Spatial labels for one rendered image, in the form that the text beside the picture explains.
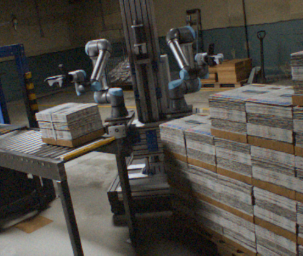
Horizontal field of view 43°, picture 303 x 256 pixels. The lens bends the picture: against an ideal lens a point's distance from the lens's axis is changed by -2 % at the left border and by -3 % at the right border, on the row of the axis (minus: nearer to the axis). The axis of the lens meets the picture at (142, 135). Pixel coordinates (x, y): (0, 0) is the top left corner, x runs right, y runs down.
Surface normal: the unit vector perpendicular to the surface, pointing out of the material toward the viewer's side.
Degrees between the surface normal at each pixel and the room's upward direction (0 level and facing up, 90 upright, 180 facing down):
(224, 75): 90
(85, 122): 90
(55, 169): 90
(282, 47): 90
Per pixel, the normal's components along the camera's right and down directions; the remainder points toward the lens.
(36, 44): 0.73, 0.07
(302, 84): -0.86, 0.25
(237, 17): -0.67, 0.29
